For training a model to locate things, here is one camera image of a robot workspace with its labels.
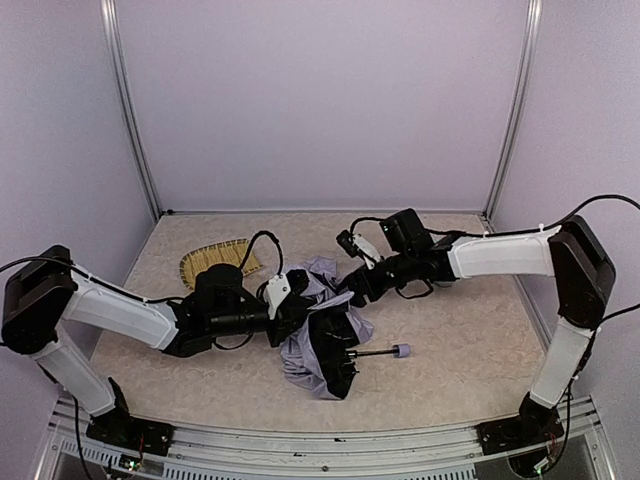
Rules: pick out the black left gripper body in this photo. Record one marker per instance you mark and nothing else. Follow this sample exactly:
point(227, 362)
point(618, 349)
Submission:
point(279, 326)

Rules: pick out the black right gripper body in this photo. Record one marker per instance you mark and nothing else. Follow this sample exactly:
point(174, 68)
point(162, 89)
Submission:
point(361, 284)

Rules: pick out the lilac folding umbrella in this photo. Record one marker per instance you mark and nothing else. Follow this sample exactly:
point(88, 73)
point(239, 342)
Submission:
point(319, 355)

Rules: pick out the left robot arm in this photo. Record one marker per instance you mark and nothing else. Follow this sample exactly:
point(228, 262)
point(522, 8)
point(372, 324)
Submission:
point(49, 288)

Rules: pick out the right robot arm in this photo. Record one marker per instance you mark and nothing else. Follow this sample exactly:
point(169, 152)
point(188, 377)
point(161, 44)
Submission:
point(567, 254)

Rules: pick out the woven bamboo tray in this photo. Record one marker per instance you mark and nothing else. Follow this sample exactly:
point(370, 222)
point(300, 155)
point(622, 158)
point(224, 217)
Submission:
point(230, 252)

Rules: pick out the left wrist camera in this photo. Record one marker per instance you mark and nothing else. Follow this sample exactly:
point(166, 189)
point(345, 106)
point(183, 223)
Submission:
point(276, 291)

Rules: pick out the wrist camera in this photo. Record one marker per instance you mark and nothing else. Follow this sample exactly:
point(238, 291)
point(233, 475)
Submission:
point(355, 245)
point(276, 291)

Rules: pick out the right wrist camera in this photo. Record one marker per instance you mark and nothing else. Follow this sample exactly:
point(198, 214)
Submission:
point(355, 245)

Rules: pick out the aluminium front rail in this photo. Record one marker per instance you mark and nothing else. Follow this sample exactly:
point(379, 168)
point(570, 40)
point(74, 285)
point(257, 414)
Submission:
point(197, 452)

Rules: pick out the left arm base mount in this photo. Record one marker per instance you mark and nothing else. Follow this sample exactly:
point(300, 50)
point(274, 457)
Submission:
point(132, 433)

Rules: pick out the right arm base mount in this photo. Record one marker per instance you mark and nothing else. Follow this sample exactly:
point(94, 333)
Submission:
point(519, 431)

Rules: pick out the right aluminium corner post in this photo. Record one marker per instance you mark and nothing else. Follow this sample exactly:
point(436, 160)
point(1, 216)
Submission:
point(517, 106)

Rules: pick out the aluminium corner post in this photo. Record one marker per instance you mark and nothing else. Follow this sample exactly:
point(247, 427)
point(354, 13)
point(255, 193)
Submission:
point(108, 9)
point(517, 106)

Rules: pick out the left aluminium corner post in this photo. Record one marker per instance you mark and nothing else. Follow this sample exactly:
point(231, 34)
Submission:
point(108, 9)

